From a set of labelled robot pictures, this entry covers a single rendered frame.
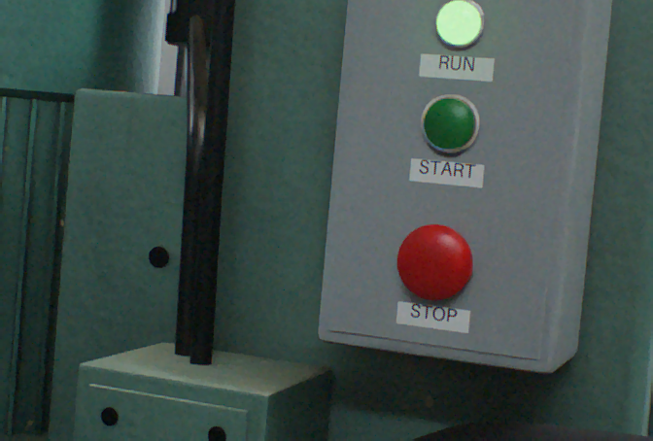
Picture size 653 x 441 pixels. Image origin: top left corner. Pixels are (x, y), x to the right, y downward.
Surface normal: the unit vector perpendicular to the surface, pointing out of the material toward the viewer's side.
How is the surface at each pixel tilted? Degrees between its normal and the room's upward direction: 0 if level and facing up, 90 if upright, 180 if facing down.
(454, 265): 91
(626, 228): 90
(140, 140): 90
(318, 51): 90
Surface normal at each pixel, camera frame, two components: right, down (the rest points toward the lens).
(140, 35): 0.91, 0.11
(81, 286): -0.34, 0.02
